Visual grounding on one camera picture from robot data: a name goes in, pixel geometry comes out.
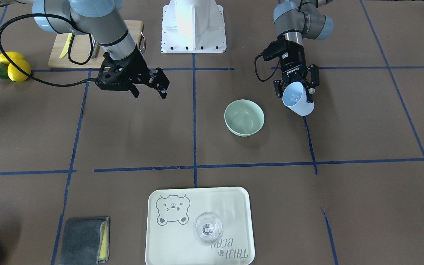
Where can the clear wine glass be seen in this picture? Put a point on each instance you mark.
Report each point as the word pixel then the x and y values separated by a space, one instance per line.
pixel 208 227

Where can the green ceramic bowl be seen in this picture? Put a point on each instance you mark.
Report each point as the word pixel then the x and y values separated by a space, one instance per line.
pixel 244 117

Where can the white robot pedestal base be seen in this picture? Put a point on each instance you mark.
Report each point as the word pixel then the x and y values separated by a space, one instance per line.
pixel 193 26

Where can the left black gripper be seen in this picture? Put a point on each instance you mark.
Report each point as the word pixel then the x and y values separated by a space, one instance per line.
pixel 295 60

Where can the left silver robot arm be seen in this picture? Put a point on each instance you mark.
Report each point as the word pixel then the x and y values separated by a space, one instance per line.
pixel 294 21

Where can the yellow plastic knife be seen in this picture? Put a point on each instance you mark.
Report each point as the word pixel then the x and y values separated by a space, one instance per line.
pixel 66 47

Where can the cream bear serving tray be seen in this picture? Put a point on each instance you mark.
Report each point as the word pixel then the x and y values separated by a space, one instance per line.
pixel 170 238

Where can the light blue plastic cup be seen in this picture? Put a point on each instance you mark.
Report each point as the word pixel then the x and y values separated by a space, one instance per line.
pixel 295 98

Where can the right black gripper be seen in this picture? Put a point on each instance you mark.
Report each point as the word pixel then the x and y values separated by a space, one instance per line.
pixel 137 62

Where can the grey folded cloth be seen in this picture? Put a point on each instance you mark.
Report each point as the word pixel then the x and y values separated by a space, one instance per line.
pixel 85 241

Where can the yellow lemon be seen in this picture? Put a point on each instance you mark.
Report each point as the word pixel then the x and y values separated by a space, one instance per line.
pixel 14 56
pixel 17 76

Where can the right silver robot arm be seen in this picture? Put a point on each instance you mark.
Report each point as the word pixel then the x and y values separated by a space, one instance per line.
pixel 99 18

